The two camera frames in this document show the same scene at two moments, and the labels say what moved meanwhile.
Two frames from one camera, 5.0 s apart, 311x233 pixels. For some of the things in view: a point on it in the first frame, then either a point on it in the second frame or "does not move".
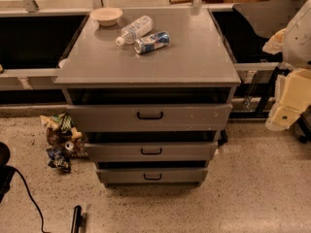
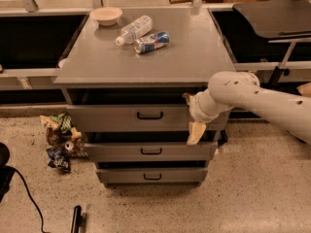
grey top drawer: (150, 117) does not move
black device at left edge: (6, 171) does not move
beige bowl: (106, 16) does not move
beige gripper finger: (275, 43) → (195, 131)
